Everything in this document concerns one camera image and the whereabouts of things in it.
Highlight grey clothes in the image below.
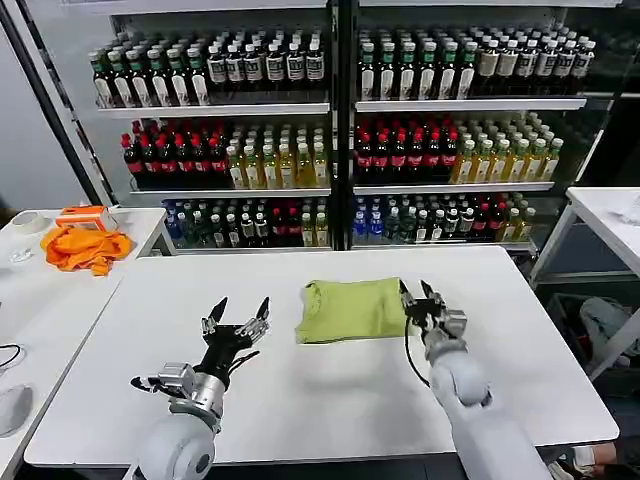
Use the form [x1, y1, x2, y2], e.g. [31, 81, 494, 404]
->
[579, 296, 637, 359]

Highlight person's shoe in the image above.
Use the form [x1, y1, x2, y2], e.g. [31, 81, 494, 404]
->
[547, 444, 619, 480]

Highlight light green shirt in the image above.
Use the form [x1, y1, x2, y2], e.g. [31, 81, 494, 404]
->
[294, 277, 414, 345]

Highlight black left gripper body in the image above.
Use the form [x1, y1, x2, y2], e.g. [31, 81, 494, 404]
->
[196, 323, 254, 387]

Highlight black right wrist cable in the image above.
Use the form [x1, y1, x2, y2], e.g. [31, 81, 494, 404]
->
[402, 317, 432, 388]

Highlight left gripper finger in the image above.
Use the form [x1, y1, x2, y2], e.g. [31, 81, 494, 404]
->
[200, 296, 229, 335]
[236, 297, 272, 344]

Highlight thin black cable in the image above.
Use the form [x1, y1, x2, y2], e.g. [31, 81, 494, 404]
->
[0, 343, 27, 374]

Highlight white table with legs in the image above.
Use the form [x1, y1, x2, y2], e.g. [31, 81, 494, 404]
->
[529, 186, 640, 382]

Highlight shelf unit with bottles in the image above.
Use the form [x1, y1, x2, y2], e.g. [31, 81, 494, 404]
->
[88, 12, 335, 252]
[352, 9, 617, 257]

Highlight grey fabric item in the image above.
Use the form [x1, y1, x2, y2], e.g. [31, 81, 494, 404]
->
[0, 383, 35, 438]

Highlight orange and white box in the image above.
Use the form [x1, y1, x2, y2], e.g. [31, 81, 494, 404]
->
[54, 204, 111, 233]

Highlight black basket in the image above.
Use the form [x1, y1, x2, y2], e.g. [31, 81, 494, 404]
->
[547, 292, 640, 372]

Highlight crumpled clear plastic bag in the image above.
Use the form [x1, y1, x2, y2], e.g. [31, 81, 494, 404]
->
[612, 197, 640, 227]

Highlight orange cloth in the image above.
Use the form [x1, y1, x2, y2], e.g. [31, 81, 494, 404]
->
[39, 226, 136, 277]

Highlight white side table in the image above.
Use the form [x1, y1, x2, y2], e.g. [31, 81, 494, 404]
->
[0, 207, 176, 480]

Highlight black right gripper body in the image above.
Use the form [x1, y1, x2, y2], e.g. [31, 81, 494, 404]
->
[405, 297, 447, 335]

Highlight white tape roll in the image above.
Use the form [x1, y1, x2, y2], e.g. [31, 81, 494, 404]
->
[10, 209, 43, 234]

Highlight black slanted pole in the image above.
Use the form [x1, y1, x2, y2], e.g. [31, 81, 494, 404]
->
[0, 0, 120, 209]

